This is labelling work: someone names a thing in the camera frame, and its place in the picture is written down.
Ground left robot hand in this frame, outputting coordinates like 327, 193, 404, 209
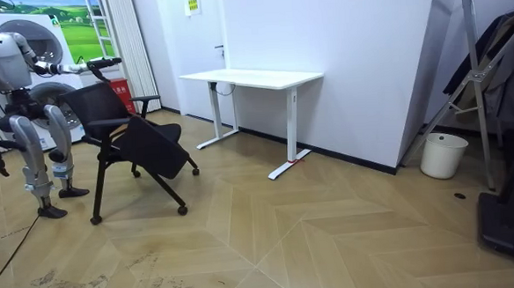
85, 55, 123, 72

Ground white pleated curtain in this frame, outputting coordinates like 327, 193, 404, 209
104, 0, 163, 115

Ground red box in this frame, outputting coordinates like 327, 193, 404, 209
108, 78, 137, 116

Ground robot legs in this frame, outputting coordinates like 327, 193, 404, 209
0, 101, 92, 223

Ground white washing machine tower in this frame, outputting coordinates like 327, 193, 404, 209
0, 8, 89, 154

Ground white door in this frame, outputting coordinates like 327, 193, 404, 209
155, 0, 231, 120

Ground black mesh office chair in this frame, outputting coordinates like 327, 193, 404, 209
58, 76, 203, 228

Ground yellow and white door sign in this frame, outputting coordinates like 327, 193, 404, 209
183, 0, 202, 18

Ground white desk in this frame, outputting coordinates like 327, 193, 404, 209
178, 63, 330, 186

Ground white waste bin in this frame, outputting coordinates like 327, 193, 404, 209
418, 130, 471, 181

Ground silver metal stand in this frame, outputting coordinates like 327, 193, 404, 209
390, 0, 514, 197

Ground dark hanging clothes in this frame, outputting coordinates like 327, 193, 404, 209
437, 3, 514, 136

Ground black base platform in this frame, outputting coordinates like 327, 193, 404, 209
471, 112, 514, 275

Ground landscape wall poster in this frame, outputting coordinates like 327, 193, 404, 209
0, 0, 118, 69

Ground black floor cable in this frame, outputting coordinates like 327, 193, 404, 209
0, 214, 44, 288

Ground black desk cable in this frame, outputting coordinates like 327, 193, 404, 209
209, 80, 238, 99

